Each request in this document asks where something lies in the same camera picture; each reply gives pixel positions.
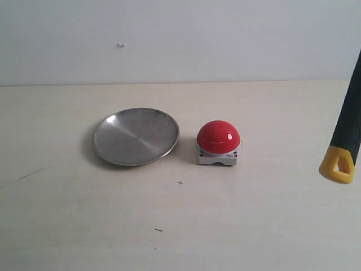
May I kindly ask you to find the yellow black claw hammer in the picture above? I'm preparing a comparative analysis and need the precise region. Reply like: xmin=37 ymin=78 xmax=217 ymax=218
xmin=319 ymin=58 xmax=360 ymax=184

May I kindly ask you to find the round steel plate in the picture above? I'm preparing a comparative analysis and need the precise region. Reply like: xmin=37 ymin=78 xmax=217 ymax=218
xmin=92 ymin=107 xmax=180 ymax=167

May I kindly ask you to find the red dome push button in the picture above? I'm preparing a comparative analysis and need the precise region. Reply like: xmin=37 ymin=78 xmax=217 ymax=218
xmin=196 ymin=120 xmax=241 ymax=166

